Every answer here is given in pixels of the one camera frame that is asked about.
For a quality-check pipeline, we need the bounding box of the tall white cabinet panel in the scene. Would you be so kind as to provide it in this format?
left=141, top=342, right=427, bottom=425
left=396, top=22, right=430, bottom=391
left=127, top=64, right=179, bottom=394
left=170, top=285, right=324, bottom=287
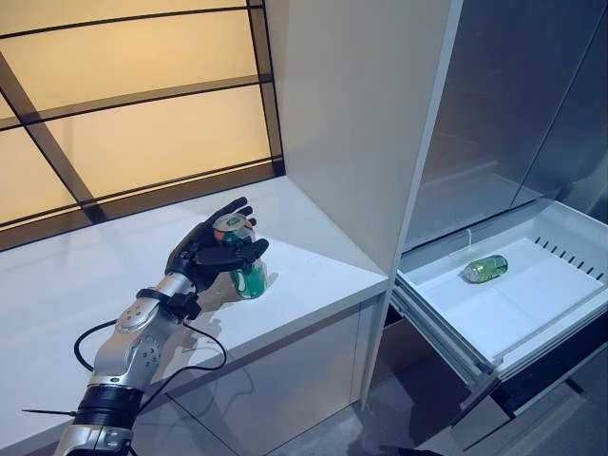
left=263, top=0, right=465, bottom=414

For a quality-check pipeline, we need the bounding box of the green soda can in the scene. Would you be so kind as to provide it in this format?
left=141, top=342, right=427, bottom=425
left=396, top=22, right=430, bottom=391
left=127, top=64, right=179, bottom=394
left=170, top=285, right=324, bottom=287
left=212, top=212, right=268, bottom=299

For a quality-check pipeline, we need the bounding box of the green bottle in drawer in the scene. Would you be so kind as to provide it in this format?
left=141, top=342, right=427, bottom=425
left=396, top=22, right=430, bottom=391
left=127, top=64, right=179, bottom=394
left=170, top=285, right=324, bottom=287
left=464, top=254, right=508, bottom=285

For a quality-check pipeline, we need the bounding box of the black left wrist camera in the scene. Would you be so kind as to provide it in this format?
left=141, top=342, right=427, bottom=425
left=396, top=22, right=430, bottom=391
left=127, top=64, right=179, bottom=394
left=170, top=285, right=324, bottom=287
left=161, top=292, right=201, bottom=320

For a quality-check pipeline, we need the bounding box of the silver fridge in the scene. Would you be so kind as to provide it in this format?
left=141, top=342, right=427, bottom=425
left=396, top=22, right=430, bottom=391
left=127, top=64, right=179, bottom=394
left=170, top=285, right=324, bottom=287
left=379, top=0, right=608, bottom=456

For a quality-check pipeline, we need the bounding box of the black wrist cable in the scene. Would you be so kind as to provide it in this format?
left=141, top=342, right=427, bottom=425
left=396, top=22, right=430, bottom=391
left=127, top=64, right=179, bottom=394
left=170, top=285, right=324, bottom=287
left=73, top=316, right=228, bottom=414

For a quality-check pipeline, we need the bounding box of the white fridge drawer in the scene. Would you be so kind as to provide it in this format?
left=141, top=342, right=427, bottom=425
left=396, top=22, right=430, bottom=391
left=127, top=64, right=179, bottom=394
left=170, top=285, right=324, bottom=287
left=391, top=197, right=608, bottom=414

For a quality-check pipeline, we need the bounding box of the lit window with dark frame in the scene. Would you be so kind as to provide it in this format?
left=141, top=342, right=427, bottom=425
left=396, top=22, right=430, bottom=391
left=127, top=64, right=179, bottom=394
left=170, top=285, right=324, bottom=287
left=0, top=0, right=289, bottom=253

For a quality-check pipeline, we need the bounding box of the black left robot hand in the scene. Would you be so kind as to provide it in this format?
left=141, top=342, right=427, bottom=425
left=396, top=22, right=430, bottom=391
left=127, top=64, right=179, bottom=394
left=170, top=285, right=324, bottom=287
left=163, top=197, right=271, bottom=294

